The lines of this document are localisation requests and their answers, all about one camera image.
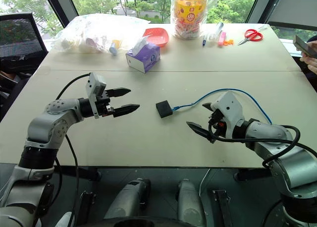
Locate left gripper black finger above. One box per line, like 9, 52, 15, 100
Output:
105, 87, 132, 98
112, 104, 141, 118

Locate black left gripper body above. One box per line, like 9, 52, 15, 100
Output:
95, 89, 116, 118

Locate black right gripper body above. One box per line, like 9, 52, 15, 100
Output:
208, 108, 228, 139

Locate small black plastic box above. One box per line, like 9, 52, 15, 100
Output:
156, 100, 174, 118

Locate bystander bare hand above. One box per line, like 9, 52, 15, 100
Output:
299, 40, 317, 76

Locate purple tissue box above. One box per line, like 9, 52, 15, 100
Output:
125, 36, 161, 74

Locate clear plastic bag of items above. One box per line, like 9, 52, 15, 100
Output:
53, 13, 151, 55

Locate red plastic bowl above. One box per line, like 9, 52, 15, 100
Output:
143, 27, 170, 48

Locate pink eraser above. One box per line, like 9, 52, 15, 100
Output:
218, 31, 227, 48

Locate silver rounded robot shell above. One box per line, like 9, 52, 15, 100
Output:
103, 177, 152, 221
176, 178, 207, 227

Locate seated person dark clothing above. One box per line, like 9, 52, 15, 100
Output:
0, 70, 32, 122

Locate yellow lidded snack jar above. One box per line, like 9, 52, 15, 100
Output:
173, 0, 209, 39

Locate yellow-lidded snack jar in bag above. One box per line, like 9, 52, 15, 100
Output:
167, 0, 219, 40

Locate black mesh office chair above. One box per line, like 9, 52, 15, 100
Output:
0, 12, 49, 74

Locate dark smartphone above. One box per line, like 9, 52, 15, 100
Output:
292, 34, 317, 59

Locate grey roller blind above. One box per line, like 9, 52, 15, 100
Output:
266, 0, 317, 30

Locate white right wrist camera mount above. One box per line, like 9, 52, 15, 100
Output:
210, 90, 246, 140

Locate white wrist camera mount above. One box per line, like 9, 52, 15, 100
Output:
85, 72, 107, 119
210, 90, 246, 140

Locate blue cable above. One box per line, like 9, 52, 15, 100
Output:
172, 88, 273, 125

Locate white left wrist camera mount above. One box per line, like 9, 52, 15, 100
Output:
85, 72, 107, 119

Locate thin white cable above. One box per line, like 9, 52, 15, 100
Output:
199, 168, 211, 198

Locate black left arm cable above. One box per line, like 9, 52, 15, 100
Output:
53, 73, 91, 227

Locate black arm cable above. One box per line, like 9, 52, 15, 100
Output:
53, 73, 91, 227
208, 117, 317, 169

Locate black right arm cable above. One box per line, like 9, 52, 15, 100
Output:
208, 117, 317, 169

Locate black metal bracket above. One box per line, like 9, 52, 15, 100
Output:
211, 188, 234, 227
78, 190, 97, 226

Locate red handled scissors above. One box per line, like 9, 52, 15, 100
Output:
237, 28, 264, 47

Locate dark window frame post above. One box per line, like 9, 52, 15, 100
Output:
41, 0, 80, 30
244, 0, 273, 24

